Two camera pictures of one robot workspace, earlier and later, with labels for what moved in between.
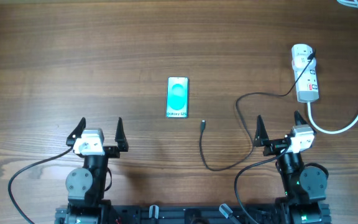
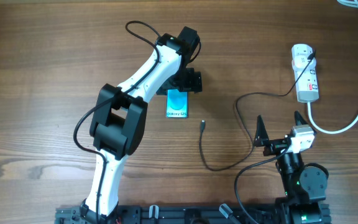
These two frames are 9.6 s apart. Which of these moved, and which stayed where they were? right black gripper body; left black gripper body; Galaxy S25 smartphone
Moved: left black gripper body
Stayed: Galaxy S25 smartphone; right black gripper body
